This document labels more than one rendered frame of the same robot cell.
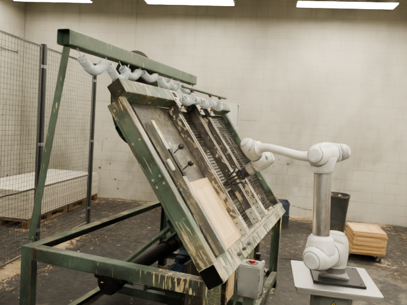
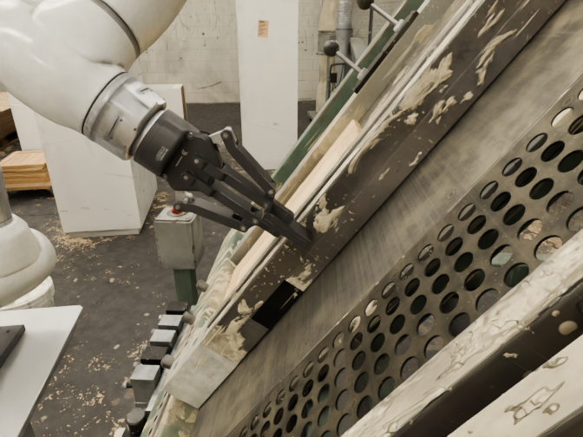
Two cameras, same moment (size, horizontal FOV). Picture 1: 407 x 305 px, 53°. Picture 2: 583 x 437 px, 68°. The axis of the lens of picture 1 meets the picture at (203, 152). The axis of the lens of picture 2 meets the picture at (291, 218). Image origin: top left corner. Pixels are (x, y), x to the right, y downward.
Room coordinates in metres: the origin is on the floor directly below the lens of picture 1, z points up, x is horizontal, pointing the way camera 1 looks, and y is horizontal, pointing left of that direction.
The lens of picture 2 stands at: (3.49, -0.31, 1.48)
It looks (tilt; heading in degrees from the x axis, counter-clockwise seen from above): 25 degrees down; 163
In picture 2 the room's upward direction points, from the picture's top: straight up
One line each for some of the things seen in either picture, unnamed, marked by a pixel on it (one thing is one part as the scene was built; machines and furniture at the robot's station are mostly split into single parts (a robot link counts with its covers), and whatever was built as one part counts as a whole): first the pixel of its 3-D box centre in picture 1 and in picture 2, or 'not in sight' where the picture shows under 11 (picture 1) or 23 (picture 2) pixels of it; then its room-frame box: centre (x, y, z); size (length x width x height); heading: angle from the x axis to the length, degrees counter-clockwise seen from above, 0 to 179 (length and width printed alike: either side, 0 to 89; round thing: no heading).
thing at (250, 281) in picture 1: (251, 278); (180, 238); (2.20, -0.30, 0.84); 0.12 x 0.12 x 0.18; 70
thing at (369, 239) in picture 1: (361, 241); not in sight; (5.59, -2.26, 0.20); 0.61 x 0.53 x 0.40; 171
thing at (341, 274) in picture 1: (332, 267); not in sight; (2.59, -0.88, 0.80); 0.22 x 0.18 x 0.06; 168
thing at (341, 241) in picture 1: (334, 248); not in sight; (2.56, -0.87, 0.94); 0.18 x 0.16 x 0.22; 137
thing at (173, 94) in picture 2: not in sight; (162, 114); (-2.50, -0.31, 0.36); 0.58 x 0.45 x 0.72; 81
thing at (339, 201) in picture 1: (333, 212); not in sight; (6.90, -2.27, 0.33); 0.52 x 0.51 x 0.65; 171
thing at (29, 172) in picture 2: not in sight; (34, 173); (-0.98, -1.56, 0.15); 0.61 x 0.52 x 0.31; 171
